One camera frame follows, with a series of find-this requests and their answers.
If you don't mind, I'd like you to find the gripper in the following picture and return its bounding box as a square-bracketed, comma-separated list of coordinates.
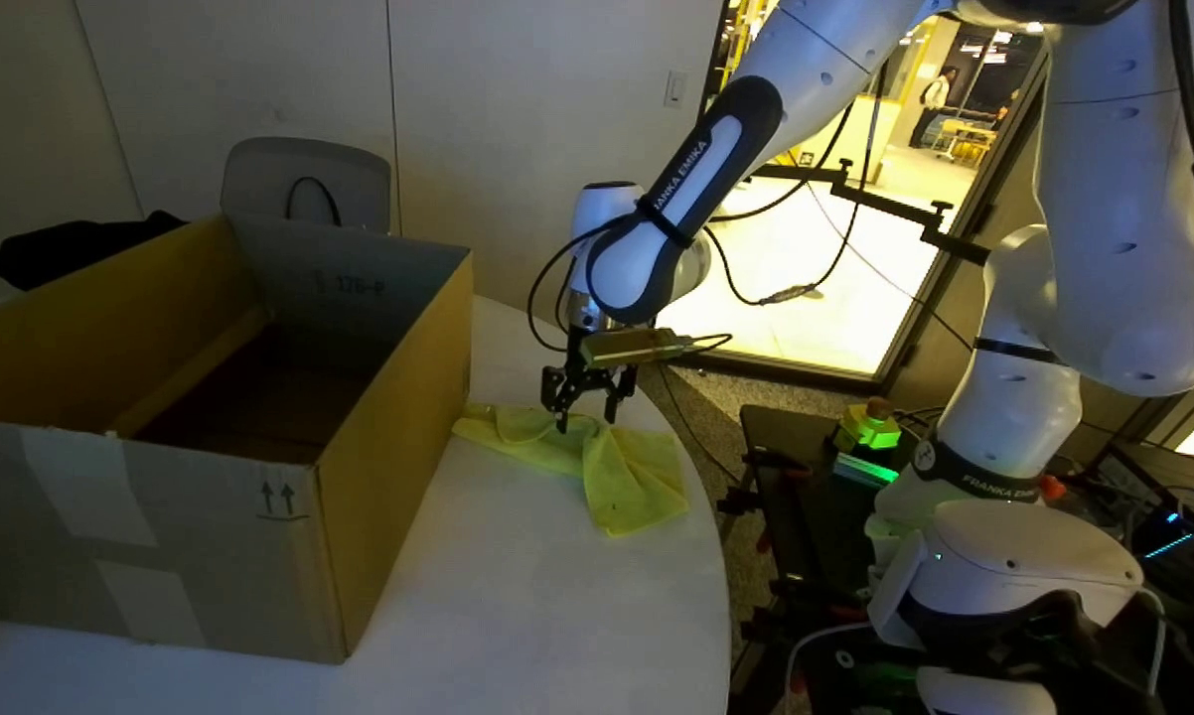
[541, 332, 641, 436]

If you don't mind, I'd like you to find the yellow cloth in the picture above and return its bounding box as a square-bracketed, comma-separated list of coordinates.
[452, 401, 693, 538]

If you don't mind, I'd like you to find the glass door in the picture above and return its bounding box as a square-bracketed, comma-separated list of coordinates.
[655, 0, 1052, 390]

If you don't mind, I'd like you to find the emergency stop button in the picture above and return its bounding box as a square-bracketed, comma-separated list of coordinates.
[832, 396, 903, 454]

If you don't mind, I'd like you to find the open cardboard box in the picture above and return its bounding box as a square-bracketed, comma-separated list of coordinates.
[0, 213, 476, 665]

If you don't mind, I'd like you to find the person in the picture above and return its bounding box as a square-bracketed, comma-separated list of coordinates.
[909, 67, 960, 150]

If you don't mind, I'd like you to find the yellow cart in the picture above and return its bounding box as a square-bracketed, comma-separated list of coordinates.
[939, 112, 997, 167]

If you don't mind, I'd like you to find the black bag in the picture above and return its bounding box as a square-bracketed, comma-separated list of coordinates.
[0, 210, 188, 292]

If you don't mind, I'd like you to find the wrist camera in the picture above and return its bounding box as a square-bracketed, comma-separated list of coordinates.
[581, 327, 689, 367]

